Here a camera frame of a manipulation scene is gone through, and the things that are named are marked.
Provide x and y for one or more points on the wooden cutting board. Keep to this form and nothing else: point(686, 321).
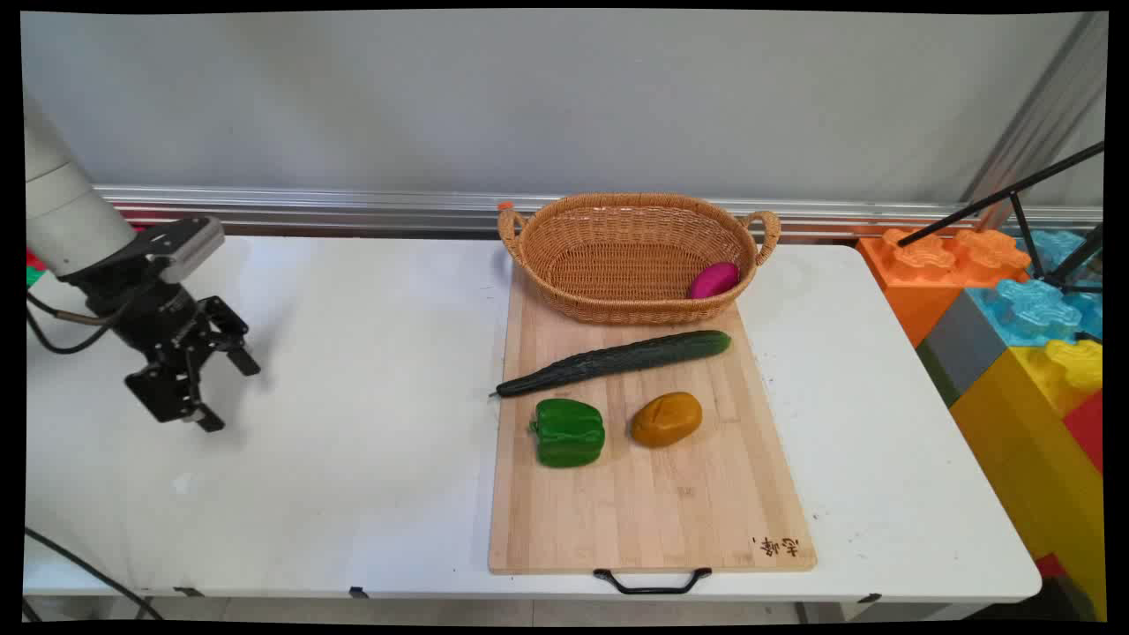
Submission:
point(653, 503)

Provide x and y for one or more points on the grey toy block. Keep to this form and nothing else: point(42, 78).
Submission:
point(966, 348)

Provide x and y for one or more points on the green toy bell pepper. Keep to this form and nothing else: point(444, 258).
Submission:
point(569, 434)

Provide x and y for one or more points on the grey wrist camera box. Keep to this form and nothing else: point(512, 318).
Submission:
point(190, 249)

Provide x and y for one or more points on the aluminium frame post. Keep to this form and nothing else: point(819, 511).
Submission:
point(1050, 106)

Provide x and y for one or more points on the purple toy sweet potato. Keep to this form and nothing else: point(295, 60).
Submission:
point(713, 280)

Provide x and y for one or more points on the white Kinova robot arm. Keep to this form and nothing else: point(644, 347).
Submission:
point(62, 203)

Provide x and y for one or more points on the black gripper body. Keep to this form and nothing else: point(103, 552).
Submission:
point(145, 309)

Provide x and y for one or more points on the brown toy potato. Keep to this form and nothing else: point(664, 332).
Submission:
point(666, 421)

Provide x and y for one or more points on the aluminium frame rail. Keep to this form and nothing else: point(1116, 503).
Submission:
point(353, 208)

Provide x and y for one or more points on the green toy cucumber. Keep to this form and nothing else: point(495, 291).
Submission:
point(617, 357)

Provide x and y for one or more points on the orange toy block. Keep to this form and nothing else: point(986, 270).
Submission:
point(908, 291)

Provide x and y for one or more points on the yellow toy block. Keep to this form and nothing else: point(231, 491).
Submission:
point(1023, 459)

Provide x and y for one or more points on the woven wicker basket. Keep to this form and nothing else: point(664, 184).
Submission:
point(617, 265)

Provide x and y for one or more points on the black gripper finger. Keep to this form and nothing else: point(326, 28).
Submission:
point(172, 392)
point(231, 335)

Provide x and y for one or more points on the red toy block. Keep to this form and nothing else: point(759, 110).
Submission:
point(1087, 429)

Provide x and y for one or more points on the blue toy block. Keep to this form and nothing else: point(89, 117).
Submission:
point(1032, 310)

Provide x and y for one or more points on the black tripod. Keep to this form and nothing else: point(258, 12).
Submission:
point(997, 196)

